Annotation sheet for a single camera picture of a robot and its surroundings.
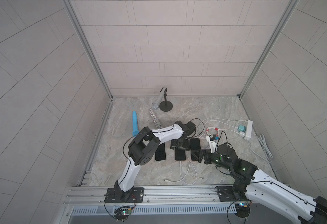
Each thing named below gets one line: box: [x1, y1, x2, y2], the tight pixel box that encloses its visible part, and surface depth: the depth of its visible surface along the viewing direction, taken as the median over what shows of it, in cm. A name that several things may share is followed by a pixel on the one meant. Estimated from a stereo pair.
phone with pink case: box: [174, 147, 186, 161], surface depth 85 cm
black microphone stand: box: [159, 87, 174, 112], surface depth 111 cm
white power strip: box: [243, 119, 253, 141], surface depth 94 cm
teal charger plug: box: [238, 125, 247, 133], surface depth 97 cm
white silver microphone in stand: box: [151, 86, 168, 111], surface depth 92 cm
